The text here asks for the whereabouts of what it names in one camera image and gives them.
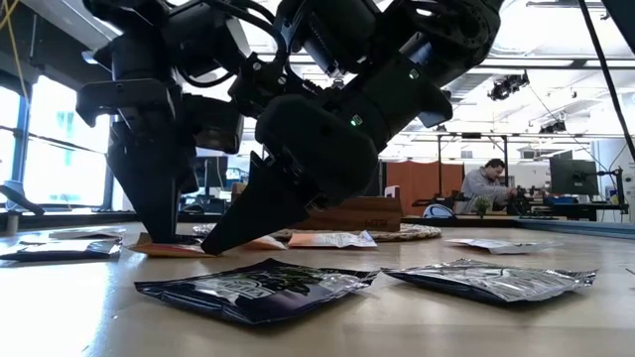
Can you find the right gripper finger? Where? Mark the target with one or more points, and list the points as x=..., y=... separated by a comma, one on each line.
x=258, y=213

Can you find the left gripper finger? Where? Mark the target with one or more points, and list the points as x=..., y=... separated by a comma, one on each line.
x=154, y=188
x=187, y=177

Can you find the yellow fruit tea packet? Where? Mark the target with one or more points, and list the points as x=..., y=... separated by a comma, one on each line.
x=164, y=250

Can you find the dark foil tea packet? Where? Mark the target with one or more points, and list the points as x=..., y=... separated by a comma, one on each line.
x=491, y=282
x=258, y=292
x=64, y=250

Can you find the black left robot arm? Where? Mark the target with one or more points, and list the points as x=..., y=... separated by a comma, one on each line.
x=134, y=44

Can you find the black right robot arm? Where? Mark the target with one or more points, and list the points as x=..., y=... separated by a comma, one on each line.
x=397, y=94

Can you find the wooden tea box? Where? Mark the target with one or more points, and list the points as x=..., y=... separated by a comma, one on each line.
x=362, y=215

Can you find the black computer monitor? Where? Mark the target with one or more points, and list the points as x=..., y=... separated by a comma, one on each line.
x=215, y=173
x=573, y=177

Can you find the large bright window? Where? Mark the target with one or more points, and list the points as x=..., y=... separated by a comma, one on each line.
x=54, y=173

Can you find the orange partition panel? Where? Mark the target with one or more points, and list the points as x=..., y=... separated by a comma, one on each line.
x=421, y=181

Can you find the round woven placemat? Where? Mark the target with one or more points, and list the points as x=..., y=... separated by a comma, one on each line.
x=407, y=232

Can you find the white blue helmet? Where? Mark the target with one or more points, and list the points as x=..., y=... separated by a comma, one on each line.
x=439, y=212

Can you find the black angled stand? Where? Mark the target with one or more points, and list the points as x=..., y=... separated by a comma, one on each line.
x=20, y=198

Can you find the person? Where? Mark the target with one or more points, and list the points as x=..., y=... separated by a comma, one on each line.
x=478, y=188

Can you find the small background potted plant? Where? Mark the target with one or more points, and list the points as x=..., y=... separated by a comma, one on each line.
x=482, y=204

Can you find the blue box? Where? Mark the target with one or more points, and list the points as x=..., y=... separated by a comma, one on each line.
x=554, y=201

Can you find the background work desk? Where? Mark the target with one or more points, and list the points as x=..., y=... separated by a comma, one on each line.
x=585, y=208

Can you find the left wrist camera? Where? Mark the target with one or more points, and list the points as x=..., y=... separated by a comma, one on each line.
x=213, y=124

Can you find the black ceiling-mounted camera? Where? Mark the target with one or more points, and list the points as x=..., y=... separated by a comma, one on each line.
x=553, y=127
x=506, y=88

